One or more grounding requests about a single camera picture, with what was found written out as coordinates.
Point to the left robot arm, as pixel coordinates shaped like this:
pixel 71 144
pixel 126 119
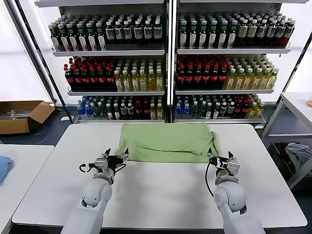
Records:
pixel 95 192

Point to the black slanted pole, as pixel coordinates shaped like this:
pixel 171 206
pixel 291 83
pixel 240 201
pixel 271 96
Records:
pixel 43 58
pixel 292 73

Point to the grey metal frame table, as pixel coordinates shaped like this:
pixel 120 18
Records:
pixel 292 100

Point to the blue drink bottle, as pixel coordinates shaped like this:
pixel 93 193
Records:
pixel 89 110
pixel 81 109
pixel 186 110
pixel 178 110

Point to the white paper scrap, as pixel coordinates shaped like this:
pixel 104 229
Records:
pixel 65 119

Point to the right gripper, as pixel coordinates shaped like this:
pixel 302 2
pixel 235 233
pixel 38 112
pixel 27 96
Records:
pixel 220 162

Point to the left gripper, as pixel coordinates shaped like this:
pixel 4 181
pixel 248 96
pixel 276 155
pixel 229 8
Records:
pixel 113 163

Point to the yellow drink bottle white cap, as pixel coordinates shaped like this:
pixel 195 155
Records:
pixel 143 82
pixel 256 81
pixel 252 111
pixel 247 81
pixel 160 82
pixel 229 81
pixel 152 82
pixel 160 112
pixel 265 81
pixel 260 111
pixel 135 83
pixel 153 112
pixel 119 83
pixel 273 80
pixel 239 81
pixel 127 83

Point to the red cloth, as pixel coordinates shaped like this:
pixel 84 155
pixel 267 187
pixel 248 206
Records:
pixel 282 151

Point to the open cardboard box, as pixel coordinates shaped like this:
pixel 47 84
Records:
pixel 14 126

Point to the clear green water bottle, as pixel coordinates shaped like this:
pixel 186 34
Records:
pixel 201 111
pixel 96 111
pixel 194 111
pixel 103 111

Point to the dark bottle with beige label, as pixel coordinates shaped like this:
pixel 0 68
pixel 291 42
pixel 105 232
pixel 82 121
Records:
pixel 242 33
pixel 252 33

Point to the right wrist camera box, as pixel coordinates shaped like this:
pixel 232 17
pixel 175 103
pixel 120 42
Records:
pixel 232 167

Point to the dark storage bin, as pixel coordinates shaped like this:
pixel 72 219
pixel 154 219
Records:
pixel 278 158

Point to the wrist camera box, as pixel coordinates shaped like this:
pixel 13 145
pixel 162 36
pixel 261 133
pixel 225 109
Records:
pixel 232 167
pixel 100 162

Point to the red-capped cola bottle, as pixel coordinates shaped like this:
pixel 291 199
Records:
pixel 237 109
pixel 69 79
pixel 102 80
pixel 181 78
pixel 139 111
pixel 190 78
pixel 111 80
pixel 215 77
pixel 198 78
pixel 86 80
pixel 223 77
pixel 245 108
pixel 94 80
pixel 78 79
pixel 146 111
pixel 207 78

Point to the dark bottle with green cap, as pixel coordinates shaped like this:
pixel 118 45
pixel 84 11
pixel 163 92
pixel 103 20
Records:
pixel 183 36
pixel 74 40
pixel 56 40
pixel 212 36
pixel 232 36
pixel 222 36
pixel 92 39
pixel 83 39
pixel 101 39
pixel 193 36
pixel 202 37
pixel 65 40

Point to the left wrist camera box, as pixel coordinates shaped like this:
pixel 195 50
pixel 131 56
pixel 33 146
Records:
pixel 100 162

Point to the small dark bottle white cap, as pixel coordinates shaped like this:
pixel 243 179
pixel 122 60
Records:
pixel 110 112
pixel 216 111
pixel 208 111
pixel 230 109
pixel 123 112
pixel 117 112
pixel 223 110
pixel 130 112

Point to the green polo shirt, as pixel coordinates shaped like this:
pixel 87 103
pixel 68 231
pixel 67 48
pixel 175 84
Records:
pixel 165 139

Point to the white metal shelf unit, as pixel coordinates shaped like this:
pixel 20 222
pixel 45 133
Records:
pixel 109 53
pixel 231 51

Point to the metal rods bundle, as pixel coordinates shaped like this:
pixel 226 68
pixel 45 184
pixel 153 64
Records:
pixel 19 114

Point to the dark bottle white blue label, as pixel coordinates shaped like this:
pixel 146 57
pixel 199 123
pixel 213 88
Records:
pixel 128 33
pixel 280 31
pixel 288 31
pixel 148 33
pixel 138 33
pixel 119 34
pixel 110 34
pixel 158 33
pixel 262 31
pixel 271 31

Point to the blue folded cloth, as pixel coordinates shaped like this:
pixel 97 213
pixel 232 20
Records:
pixel 3 168

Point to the white side table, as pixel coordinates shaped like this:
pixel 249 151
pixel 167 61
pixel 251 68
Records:
pixel 24 165

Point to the grey slanted pole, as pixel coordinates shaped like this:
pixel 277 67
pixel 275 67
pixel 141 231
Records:
pixel 35 61

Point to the grey crumpled cloth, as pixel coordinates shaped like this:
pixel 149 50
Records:
pixel 298 153

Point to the small orange object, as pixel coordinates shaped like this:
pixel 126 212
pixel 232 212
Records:
pixel 309 103

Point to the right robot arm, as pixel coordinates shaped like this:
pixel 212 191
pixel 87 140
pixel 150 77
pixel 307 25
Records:
pixel 231 195

